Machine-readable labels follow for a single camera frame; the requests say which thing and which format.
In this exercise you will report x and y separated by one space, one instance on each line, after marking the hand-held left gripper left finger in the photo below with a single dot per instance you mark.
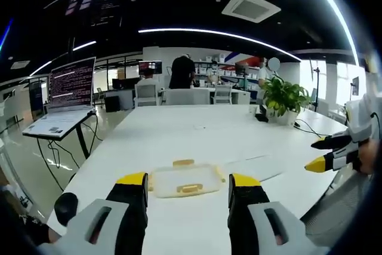
89 222

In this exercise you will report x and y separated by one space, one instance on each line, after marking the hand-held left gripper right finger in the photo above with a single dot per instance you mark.
256 225

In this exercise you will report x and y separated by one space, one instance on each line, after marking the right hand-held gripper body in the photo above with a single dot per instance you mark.
359 120

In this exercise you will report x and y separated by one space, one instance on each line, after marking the clear box with yellow buckles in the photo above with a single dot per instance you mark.
185 177

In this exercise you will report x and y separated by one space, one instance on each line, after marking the person's right hand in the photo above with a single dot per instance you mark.
367 158

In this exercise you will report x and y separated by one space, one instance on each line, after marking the black round knob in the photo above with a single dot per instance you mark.
66 207

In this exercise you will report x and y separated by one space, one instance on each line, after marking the grey mesh chair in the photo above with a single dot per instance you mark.
337 204

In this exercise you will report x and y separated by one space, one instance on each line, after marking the black tripod stand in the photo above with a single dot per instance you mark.
317 87

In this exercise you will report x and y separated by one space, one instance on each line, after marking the green potted plant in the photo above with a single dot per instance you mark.
283 95

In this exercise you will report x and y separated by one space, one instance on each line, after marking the small black box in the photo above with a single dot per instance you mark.
262 116

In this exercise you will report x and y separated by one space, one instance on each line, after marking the black laptop stand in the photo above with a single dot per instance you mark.
82 140

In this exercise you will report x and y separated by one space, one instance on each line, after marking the computer monitor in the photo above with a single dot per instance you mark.
150 67
241 68

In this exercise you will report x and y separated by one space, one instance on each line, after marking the white office chair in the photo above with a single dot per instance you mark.
147 95
223 94
188 96

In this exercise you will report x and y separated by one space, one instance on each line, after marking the storage shelf with boxes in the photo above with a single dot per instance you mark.
226 71

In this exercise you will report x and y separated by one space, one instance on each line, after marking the open silver laptop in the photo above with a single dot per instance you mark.
71 87

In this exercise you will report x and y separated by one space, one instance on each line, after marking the ceiling air conditioner vent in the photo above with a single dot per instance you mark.
250 7

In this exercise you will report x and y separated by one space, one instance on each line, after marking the long ceiling light strip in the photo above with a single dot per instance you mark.
218 34

